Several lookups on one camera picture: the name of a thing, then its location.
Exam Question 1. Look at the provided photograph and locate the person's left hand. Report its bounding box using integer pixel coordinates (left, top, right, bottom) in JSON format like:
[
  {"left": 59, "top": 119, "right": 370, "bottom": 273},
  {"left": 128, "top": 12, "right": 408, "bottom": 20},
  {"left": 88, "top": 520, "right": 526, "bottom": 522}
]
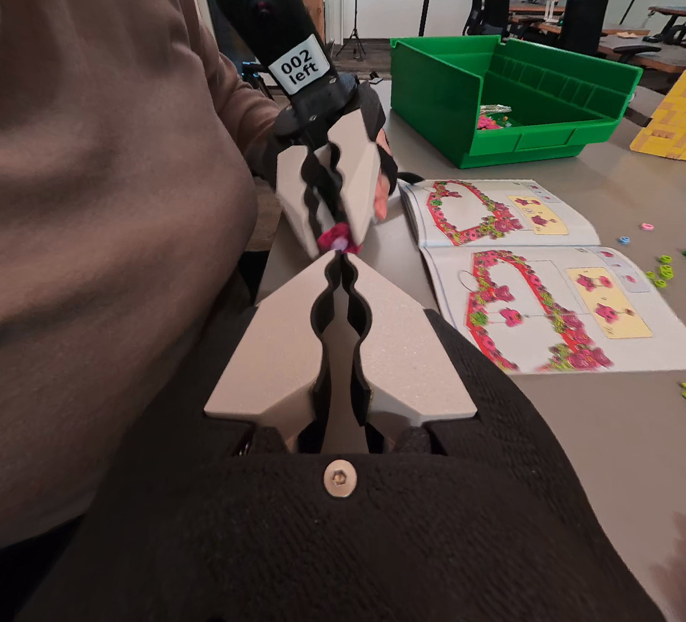
[{"left": 372, "top": 129, "right": 400, "bottom": 221}]

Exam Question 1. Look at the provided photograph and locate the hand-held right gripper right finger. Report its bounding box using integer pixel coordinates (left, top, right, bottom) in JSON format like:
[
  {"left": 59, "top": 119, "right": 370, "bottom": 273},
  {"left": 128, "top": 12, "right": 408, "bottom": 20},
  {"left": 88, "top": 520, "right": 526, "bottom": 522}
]
[{"left": 342, "top": 252, "right": 479, "bottom": 456}]

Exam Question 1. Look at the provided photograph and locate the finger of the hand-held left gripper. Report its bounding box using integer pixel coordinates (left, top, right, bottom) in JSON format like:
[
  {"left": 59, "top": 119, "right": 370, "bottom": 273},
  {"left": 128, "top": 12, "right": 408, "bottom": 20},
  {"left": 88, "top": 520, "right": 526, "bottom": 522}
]
[
  {"left": 313, "top": 110, "right": 382, "bottom": 249},
  {"left": 275, "top": 145, "right": 323, "bottom": 260}
]

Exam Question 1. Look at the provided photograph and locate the black office chair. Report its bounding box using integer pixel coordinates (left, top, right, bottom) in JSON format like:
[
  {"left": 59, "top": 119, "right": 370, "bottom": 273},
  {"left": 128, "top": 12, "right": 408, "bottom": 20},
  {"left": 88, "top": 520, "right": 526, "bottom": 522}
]
[
  {"left": 557, "top": 0, "right": 617, "bottom": 57},
  {"left": 463, "top": 0, "right": 513, "bottom": 37}
]

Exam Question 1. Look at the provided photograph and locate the green plastic bin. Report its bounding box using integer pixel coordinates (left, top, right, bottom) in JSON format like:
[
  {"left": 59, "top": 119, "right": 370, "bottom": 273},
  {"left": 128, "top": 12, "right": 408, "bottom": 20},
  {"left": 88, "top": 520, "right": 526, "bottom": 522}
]
[{"left": 389, "top": 35, "right": 644, "bottom": 170}]

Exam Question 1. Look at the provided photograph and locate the open lego instruction booklet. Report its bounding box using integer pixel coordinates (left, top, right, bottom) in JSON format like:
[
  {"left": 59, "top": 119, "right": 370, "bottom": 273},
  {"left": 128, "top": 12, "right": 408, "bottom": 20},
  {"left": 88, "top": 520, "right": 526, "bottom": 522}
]
[{"left": 399, "top": 179, "right": 686, "bottom": 375}]

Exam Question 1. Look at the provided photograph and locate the magenta lego rose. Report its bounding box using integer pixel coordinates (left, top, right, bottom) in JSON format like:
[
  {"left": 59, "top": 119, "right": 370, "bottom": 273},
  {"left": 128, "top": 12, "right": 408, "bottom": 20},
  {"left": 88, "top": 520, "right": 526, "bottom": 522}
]
[{"left": 317, "top": 223, "right": 362, "bottom": 256}]

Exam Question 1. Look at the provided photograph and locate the person's left forearm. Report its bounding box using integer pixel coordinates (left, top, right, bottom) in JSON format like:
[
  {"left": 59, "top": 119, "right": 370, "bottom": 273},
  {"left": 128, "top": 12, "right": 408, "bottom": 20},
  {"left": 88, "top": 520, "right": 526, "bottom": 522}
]
[{"left": 198, "top": 38, "right": 285, "bottom": 179}]

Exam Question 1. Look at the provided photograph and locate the yellow lego box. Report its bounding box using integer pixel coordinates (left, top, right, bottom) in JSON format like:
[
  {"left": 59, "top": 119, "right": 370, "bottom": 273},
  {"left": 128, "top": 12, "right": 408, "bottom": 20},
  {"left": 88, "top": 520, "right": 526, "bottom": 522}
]
[{"left": 630, "top": 70, "right": 686, "bottom": 162}]

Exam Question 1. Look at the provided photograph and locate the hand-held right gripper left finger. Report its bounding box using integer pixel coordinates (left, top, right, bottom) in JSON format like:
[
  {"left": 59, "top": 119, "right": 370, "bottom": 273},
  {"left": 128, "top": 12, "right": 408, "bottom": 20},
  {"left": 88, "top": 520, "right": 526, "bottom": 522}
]
[{"left": 205, "top": 250, "right": 345, "bottom": 455}]

